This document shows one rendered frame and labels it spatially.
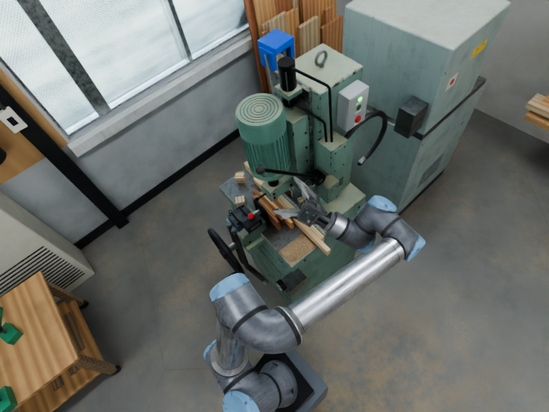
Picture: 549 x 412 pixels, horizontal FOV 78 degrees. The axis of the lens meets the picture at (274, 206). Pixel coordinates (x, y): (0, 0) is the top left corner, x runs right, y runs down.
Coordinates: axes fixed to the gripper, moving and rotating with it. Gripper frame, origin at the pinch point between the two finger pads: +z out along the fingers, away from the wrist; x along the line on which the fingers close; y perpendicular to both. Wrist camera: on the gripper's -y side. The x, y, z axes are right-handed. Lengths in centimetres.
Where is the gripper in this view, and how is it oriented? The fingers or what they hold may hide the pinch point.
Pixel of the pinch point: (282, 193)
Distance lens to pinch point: 123.2
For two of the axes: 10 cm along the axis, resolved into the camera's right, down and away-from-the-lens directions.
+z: -8.7, -4.8, -1.3
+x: -4.9, 7.8, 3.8
